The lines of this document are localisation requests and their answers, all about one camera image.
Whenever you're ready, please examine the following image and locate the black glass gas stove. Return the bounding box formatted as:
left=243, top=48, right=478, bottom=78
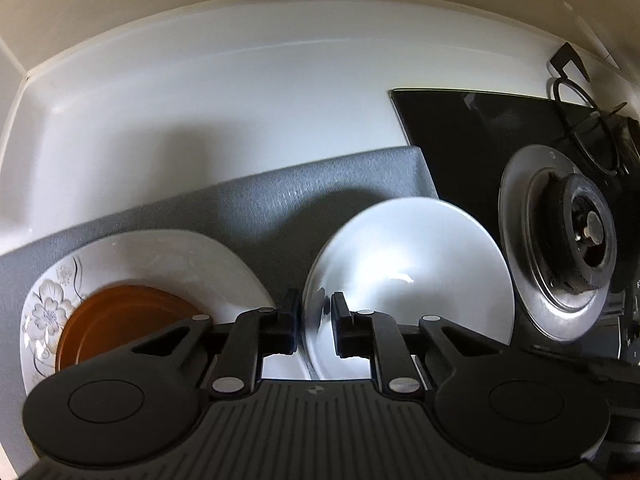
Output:
left=390, top=87, right=640, bottom=356

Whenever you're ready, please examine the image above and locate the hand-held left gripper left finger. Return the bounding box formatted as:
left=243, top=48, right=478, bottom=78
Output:
left=132, top=287, right=303, bottom=401

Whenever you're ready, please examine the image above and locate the grey drying mat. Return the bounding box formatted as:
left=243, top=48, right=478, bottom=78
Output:
left=0, top=145, right=441, bottom=480

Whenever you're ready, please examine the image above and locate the black pot support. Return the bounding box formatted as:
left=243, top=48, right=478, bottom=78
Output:
left=547, top=42, right=640, bottom=177

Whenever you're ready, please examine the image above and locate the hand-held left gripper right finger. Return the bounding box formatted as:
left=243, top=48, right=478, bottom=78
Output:
left=331, top=292, right=501, bottom=396

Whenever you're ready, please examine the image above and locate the brown round plate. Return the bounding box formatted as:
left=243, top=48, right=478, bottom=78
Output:
left=54, top=285, right=211, bottom=373

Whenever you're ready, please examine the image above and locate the white square floral plate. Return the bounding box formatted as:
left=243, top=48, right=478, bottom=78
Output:
left=20, top=230, right=277, bottom=396

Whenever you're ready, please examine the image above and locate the silver stove burner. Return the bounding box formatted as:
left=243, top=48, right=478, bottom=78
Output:
left=498, top=144, right=624, bottom=344

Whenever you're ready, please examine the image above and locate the white bowl with blue pattern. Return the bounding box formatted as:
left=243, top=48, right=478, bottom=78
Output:
left=302, top=197, right=516, bottom=381

